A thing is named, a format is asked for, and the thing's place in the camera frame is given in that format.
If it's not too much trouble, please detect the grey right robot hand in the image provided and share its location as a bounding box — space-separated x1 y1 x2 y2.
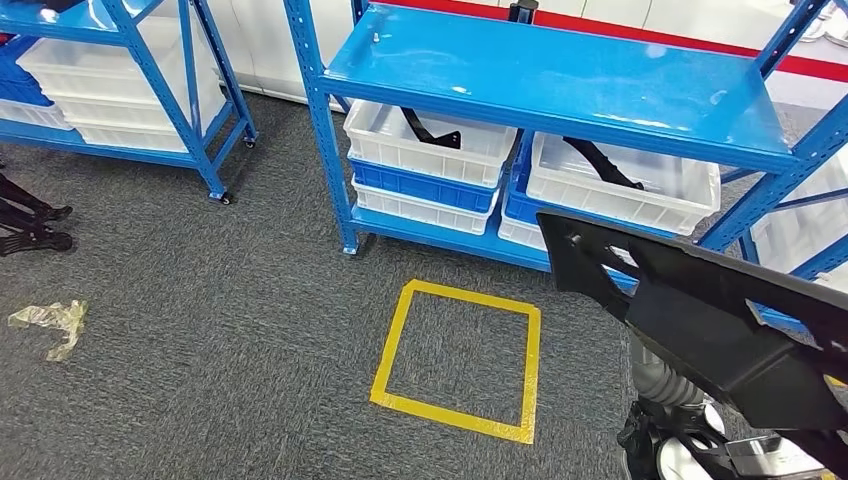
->
629 334 707 409

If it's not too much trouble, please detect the white plastic crate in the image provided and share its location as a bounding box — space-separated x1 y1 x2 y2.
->
525 131 722 238
343 99 519 190
351 177 499 236
496 215 551 253
0 99 73 132
49 92 227 132
751 148 848 276
16 16 228 105
69 122 191 154

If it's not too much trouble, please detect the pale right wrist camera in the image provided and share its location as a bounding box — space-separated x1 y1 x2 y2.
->
725 433 826 478

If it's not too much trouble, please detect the red barrier belt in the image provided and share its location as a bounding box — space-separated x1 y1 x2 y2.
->
377 0 848 84

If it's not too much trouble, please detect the crumpled clear plastic wrap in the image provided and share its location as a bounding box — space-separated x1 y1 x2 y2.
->
7 299 89 364

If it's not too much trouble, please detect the white car body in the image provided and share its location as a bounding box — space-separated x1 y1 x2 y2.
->
198 0 848 111

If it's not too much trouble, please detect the yellow tape square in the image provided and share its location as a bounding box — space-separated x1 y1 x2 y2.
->
368 278 543 446

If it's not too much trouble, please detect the black curved trim part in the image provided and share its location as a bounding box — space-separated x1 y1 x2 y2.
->
399 105 463 150
561 135 645 192

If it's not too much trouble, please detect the black plastic plate part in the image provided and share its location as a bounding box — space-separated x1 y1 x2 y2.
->
536 210 848 480

